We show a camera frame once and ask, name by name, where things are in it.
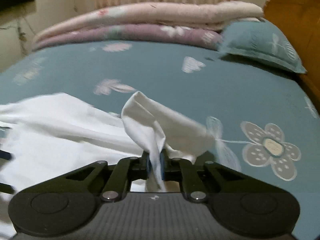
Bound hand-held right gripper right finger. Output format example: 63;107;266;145
159;150;247;202

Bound white printed long-sleeved shirt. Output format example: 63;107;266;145
0;91;216;240

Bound pink floral quilt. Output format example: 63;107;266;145
32;1;265;46

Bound purple floral quilt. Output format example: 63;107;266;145
31;24;223;52

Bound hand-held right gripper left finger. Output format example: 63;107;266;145
65;151;152;202

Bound teal floral pillow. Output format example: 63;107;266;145
216;19;307;75

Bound thin wall cables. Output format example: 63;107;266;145
0;16;28;57

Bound wooden headboard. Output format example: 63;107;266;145
263;0;320;112

